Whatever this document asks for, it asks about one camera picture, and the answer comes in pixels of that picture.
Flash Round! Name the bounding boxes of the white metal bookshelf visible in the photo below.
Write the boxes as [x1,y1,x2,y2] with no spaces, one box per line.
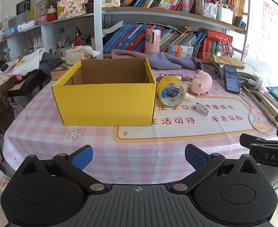
[0,0,251,64]

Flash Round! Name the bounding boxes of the alphabet wall poster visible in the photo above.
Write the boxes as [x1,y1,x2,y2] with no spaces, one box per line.
[256,1,278,65]

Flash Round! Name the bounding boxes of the pink cylindrical device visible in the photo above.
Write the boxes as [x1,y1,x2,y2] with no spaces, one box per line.
[145,28,161,54]

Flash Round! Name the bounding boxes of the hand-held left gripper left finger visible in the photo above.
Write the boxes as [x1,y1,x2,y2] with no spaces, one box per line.
[12,145,108,192]

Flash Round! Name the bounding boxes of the black smartphone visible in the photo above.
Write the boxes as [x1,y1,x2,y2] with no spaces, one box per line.
[223,65,240,94]

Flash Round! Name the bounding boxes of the pink checked printed tablecloth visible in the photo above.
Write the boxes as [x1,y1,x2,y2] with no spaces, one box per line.
[4,64,278,187]

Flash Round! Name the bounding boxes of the pile of clothes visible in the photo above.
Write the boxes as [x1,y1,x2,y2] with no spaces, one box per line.
[0,48,63,126]

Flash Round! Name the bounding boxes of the orange blue white carton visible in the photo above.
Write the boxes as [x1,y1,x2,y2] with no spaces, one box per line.
[168,51,193,58]
[168,44,194,53]

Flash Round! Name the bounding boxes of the purple and mauve cloth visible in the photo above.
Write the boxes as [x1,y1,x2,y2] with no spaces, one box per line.
[112,49,218,79]

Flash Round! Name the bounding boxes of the row of yellow books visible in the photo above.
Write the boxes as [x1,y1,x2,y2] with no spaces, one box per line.
[229,0,246,22]

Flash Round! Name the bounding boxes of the yellow cardboard box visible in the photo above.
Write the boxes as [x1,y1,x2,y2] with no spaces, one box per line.
[51,57,157,126]

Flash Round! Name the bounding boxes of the brown paper envelope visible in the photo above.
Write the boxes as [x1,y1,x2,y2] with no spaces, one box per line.
[212,54,245,69]

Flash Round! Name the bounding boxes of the white storage box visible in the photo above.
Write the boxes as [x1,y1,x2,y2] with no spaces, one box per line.
[217,6,234,25]

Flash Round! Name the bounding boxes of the pink plush pig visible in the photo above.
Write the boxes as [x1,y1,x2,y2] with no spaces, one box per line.
[191,69,213,96]

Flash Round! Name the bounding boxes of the clear packing tape roll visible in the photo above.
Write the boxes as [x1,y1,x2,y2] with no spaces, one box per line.
[157,75,188,105]

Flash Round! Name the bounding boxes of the pink cat figurine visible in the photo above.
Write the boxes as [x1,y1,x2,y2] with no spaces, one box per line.
[60,0,87,17]

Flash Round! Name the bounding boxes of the crumpled white tissue pack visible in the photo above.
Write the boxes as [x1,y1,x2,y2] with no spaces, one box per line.
[65,45,101,65]

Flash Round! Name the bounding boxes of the red pens in holder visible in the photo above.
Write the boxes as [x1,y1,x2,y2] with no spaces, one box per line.
[75,27,93,46]

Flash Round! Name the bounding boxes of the pen holder with pens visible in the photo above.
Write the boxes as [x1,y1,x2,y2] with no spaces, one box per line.
[195,0,217,19]

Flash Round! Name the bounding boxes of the row of leaning blue books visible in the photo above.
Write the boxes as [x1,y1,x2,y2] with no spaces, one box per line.
[103,23,206,54]

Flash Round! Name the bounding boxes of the small white red box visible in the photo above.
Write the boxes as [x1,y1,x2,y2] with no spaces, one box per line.
[192,102,211,116]

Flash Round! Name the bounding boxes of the colourful glittery ornament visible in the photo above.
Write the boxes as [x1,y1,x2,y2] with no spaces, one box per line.
[216,40,235,56]

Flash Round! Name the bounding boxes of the stack of workbooks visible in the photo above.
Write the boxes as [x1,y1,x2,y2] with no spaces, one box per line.
[244,89,278,128]

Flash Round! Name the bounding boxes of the blue tissue pack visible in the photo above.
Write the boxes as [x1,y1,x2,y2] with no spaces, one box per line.
[2,27,18,38]

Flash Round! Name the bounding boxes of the red dictionaries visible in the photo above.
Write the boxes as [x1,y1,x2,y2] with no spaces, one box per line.
[198,30,233,59]

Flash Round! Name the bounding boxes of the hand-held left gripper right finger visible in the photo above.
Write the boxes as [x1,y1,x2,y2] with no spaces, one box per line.
[171,144,266,192]

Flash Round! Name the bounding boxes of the white cable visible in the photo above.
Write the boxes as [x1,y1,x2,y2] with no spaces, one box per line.
[241,92,274,135]

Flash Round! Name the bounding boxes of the stack of papers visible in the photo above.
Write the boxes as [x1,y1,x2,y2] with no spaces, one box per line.
[210,60,260,84]

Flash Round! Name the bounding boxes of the red round doll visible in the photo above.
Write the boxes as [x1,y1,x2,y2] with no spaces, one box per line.
[46,5,58,22]

